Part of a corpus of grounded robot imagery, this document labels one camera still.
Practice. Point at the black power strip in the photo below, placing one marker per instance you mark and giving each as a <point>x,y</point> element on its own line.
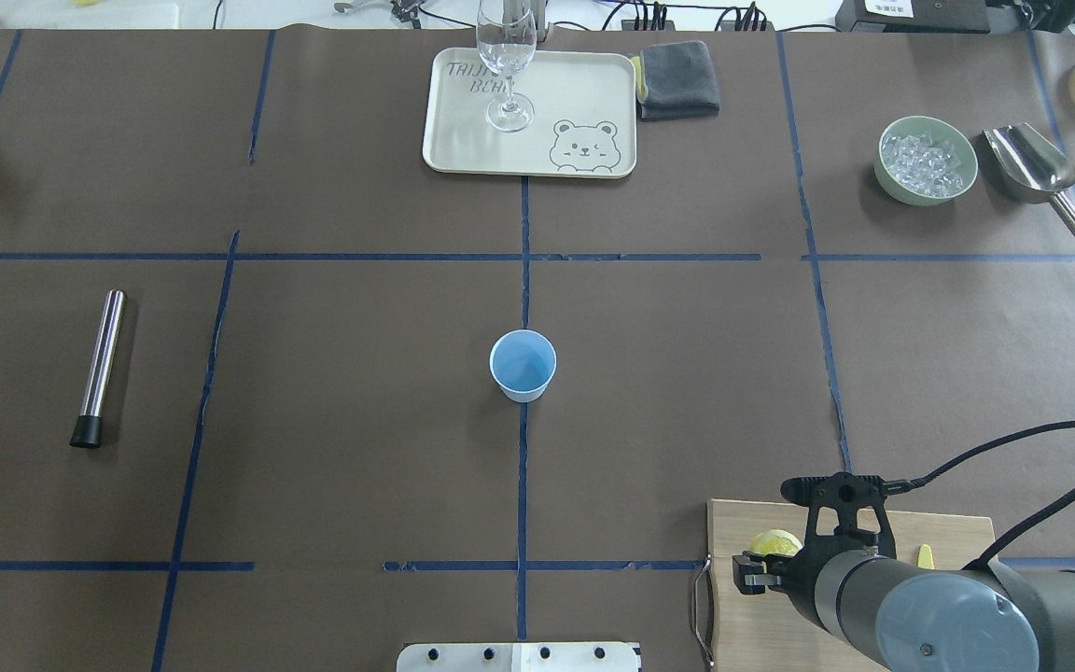
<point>658,17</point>

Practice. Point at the yellow lemon slice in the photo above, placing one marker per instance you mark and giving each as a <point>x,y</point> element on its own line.
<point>775,541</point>

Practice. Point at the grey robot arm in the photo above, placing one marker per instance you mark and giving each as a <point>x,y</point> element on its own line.
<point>907,618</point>

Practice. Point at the cream bear serving tray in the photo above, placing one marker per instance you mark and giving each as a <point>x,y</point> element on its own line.
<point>584,124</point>

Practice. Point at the light blue paper cup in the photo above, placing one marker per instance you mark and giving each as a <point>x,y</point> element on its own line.
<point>523,363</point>

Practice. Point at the yellow plastic knife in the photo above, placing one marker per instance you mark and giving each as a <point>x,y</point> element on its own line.
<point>925,557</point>

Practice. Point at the grey folded cloth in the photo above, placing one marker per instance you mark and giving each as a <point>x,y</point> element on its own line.
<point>676,81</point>

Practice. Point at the clear wine glass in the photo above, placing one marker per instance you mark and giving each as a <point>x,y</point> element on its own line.
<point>506,33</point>

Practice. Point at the green bowl of ice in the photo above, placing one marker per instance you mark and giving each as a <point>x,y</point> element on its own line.
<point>924,161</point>

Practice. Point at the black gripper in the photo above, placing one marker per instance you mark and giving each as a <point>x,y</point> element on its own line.
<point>797,572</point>

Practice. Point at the steel ice scoop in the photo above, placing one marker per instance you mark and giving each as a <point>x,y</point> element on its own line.
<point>1034,169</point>

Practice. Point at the steel muddler black tip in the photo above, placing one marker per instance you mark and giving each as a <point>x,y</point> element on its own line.
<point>88,428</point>

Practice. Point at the bamboo cutting board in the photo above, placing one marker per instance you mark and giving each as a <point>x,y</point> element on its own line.
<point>764,632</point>

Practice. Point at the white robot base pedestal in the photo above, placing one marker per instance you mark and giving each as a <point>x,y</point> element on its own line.
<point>521,656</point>

